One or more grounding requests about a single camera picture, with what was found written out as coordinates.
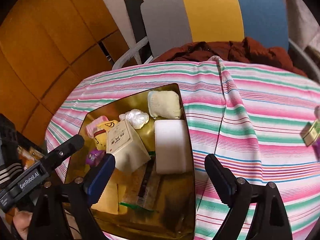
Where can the cream folded towel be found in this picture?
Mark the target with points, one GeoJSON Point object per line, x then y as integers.
{"type": "Point", "coordinates": [165, 104]}

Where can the white foam block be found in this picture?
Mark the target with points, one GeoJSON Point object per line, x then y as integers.
{"type": "Point", "coordinates": [172, 147]}

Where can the grey yellow blue chair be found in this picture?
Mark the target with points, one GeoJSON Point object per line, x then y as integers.
{"type": "Point", "coordinates": [174, 23]}

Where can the black rolled mat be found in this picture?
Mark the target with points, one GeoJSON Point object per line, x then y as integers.
{"type": "Point", "coordinates": [138, 27]}

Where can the white crumpled plastic ball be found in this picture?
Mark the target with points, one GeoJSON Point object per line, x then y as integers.
{"type": "Point", "coordinates": [136, 118]}

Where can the left hand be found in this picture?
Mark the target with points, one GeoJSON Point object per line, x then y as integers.
{"type": "Point", "coordinates": [21, 221]}

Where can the beige cardboard box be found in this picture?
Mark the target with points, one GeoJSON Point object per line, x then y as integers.
{"type": "Point", "coordinates": [124, 143]}

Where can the purple small box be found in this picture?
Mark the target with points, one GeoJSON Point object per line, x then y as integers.
{"type": "Point", "coordinates": [316, 147]}

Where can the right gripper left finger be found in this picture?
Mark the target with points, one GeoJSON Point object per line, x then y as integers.
{"type": "Point", "coordinates": [49, 220]}

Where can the yellow sponge cloth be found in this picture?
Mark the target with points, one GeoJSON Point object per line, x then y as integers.
{"type": "Point", "coordinates": [110, 200]}

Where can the orange wooden wardrobe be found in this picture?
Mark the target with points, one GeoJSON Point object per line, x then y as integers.
{"type": "Point", "coordinates": [47, 48]}

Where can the cracker snack packet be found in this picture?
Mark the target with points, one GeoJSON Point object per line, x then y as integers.
{"type": "Point", "coordinates": [141, 192]}

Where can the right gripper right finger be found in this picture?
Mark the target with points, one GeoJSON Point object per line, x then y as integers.
{"type": "Point", "coordinates": [270, 219]}

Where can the purple small packet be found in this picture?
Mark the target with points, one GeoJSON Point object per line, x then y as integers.
{"type": "Point", "coordinates": [94, 157]}

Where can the striped pink green tablecloth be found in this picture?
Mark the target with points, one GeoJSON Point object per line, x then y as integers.
{"type": "Point", "coordinates": [250, 115]}

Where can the gold metal tray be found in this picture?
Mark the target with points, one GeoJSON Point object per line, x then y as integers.
{"type": "Point", "coordinates": [174, 211]}

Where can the dark red jacket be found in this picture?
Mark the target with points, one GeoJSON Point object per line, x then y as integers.
{"type": "Point", "coordinates": [246, 51]}

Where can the green white tea box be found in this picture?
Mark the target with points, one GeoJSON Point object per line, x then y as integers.
{"type": "Point", "coordinates": [310, 133]}

